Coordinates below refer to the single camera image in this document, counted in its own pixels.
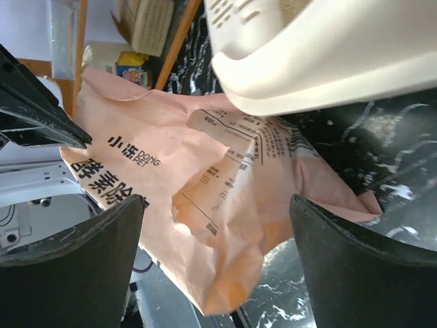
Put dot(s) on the pink cat litter bag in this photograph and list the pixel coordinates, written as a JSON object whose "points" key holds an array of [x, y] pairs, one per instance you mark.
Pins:
{"points": [[217, 182]]}

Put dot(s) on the tan sponge block in rack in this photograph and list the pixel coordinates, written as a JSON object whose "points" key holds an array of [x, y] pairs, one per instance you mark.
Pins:
{"points": [[144, 24]]}

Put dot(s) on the orange wooden shelf rack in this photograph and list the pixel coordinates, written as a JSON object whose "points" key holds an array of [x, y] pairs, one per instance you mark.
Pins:
{"points": [[103, 55]]}

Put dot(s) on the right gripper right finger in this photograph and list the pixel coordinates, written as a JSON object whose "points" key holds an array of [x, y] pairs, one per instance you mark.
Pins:
{"points": [[356, 277]]}

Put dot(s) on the cream plastic litter box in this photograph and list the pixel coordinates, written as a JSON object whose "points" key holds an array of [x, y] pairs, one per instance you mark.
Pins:
{"points": [[331, 53]]}

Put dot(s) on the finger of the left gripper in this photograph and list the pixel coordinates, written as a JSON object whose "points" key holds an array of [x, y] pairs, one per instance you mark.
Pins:
{"points": [[30, 113]]}

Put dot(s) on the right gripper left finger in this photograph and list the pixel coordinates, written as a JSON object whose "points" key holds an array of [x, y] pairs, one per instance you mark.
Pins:
{"points": [[78, 277]]}

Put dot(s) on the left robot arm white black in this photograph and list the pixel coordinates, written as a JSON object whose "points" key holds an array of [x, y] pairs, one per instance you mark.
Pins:
{"points": [[36, 184]]}

